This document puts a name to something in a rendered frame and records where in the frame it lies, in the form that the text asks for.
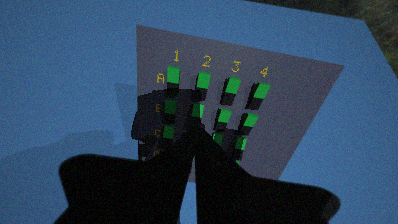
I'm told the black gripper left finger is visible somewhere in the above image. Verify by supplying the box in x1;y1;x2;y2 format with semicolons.
59;126;198;224

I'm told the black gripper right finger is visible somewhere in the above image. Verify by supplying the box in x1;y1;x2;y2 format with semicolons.
195;127;341;224

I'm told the grey switch panel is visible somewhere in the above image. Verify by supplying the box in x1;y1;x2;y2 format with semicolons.
136;24;344;180

